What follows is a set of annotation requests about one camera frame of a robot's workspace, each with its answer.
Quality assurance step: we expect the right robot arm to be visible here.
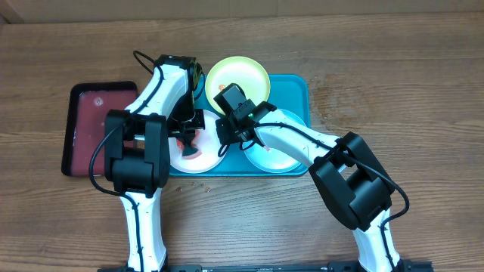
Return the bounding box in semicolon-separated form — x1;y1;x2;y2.
214;83;401;271

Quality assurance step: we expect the white plate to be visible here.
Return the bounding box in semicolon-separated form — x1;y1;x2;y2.
169;110;224;174

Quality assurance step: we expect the light blue plate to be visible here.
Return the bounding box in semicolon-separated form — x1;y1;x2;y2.
241;108;308;175

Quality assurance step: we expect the yellow-green plate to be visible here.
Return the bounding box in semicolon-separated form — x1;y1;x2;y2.
205;56;271;114

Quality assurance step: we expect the green and orange sponge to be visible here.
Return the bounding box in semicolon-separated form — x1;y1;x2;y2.
176;130;201;159

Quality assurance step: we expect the teal plastic serving tray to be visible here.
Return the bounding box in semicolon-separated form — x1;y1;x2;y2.
169;74;310;177

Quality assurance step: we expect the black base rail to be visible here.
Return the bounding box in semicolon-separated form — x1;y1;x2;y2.
98;260;434;272

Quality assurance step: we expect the black red-lined water tray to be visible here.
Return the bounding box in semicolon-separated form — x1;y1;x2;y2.
61;81;138;177

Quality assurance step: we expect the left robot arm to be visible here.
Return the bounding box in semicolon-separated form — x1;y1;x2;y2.
97;54;205;271

